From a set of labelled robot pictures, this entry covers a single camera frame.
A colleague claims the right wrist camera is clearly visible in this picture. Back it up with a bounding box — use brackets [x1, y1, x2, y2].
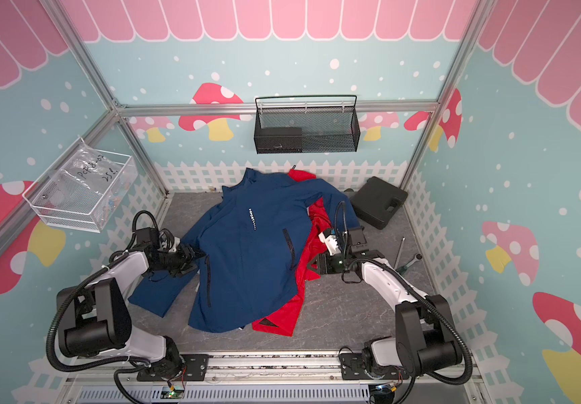
[318, 228, 342, 256]

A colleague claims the white wire basket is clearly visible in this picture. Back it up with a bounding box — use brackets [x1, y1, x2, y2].
[21, 137, 139, 234]

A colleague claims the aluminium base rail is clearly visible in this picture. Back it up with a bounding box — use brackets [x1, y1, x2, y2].
[62, 350, 488, 404]

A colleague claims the black wire mesh basket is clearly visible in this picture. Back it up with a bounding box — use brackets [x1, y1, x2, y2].
[253, 94, 361, 154]

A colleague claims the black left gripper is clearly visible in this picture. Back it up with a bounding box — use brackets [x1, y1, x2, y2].
[150, 242, 206, 278]

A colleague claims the black plastic tool case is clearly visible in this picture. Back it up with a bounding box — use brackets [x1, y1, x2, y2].
[350, 177, 408, 230]

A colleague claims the green handled ratchet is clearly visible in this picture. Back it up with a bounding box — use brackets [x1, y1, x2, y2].
[398, 254, 423, 275]

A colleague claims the clear plastic bag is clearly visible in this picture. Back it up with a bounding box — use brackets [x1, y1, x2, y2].
[47, 140, 135, 226]

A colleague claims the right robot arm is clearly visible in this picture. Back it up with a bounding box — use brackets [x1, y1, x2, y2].
[307, 203, 473, 393]

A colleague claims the horizontal aluminium frame bar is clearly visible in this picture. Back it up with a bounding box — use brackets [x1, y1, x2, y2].
[117, 100, 439, 118]

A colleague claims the aluminium frame post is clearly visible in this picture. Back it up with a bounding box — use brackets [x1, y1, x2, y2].
[40, 0, 170, 193]

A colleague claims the red jacket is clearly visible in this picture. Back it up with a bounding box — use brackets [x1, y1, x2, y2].
[244, 168, 347, 337]

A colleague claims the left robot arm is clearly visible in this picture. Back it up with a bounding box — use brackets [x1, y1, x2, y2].
[46, 210, 205, 394]

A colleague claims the blue jacket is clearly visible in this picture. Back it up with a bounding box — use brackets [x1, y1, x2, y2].
[127, 167, 362, 334]

